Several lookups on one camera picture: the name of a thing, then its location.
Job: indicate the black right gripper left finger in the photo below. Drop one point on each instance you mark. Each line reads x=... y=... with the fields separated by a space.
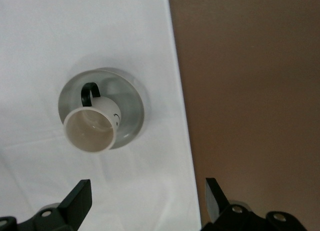
x=80 y=201

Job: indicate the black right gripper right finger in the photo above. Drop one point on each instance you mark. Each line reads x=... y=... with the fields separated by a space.
x=214 y=201

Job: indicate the gray plate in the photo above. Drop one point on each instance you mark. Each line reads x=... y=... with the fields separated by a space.
x=130 y=103

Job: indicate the white table cloth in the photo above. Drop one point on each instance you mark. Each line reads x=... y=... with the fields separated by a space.
x=50 y=28

